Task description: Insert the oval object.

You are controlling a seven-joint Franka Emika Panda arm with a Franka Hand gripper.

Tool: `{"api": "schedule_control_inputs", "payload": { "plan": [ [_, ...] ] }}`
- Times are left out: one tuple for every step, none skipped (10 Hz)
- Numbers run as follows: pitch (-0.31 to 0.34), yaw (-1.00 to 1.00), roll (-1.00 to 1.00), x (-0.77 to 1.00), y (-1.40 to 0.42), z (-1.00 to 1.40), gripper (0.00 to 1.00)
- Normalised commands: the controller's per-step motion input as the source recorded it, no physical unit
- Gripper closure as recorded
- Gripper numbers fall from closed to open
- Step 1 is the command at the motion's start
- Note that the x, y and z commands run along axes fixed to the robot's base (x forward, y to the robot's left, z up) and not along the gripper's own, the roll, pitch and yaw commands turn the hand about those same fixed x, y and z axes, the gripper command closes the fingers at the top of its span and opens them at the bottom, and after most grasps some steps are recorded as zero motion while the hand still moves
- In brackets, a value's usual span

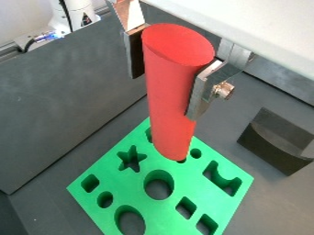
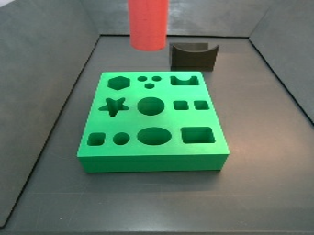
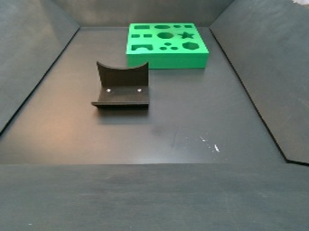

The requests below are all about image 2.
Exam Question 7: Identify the red oval peg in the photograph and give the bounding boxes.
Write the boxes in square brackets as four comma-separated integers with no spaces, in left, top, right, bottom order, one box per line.
[127,0,170,51]

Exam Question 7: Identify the green shape sorting block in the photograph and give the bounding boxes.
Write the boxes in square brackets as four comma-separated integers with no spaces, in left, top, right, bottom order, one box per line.
[78,72,230,173]

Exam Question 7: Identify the black curved holder block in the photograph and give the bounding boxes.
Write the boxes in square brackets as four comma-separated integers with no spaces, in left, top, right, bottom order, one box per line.
[170,42,220,72]

